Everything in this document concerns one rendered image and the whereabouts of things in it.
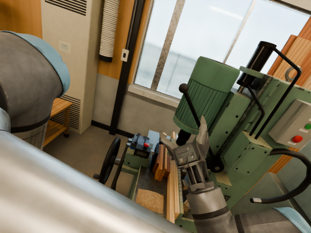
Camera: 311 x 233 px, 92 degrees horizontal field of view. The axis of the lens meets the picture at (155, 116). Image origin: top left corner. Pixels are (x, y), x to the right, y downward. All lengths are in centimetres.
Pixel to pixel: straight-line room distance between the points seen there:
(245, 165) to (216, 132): 17
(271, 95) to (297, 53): 151
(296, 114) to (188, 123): 37
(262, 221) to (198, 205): 12
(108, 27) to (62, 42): 53
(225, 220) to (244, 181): 50
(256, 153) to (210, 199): 33
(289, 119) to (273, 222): 40
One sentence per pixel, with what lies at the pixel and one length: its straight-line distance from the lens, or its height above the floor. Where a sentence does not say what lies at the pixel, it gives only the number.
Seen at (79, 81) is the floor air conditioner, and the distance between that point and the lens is 205.
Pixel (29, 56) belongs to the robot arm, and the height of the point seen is 145.
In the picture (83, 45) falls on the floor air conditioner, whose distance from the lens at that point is 193.
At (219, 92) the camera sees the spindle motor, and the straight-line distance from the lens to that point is 64.
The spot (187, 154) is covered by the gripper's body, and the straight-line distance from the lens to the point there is 42.
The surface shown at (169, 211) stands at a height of 94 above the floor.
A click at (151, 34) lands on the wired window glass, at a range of 205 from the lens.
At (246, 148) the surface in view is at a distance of 66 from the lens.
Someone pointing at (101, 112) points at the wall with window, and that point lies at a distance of 244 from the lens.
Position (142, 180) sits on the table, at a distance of 81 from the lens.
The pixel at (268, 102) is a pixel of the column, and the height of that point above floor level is 144.
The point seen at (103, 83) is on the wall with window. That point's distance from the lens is 225.
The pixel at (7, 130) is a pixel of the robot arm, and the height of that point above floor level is 140.
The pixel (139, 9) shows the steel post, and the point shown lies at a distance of 194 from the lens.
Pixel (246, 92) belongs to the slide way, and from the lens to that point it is 77.
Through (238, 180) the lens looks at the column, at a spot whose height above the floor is 104.
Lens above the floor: 153
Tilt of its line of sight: 27 degrees down
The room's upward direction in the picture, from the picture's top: 19 degrees clockwise
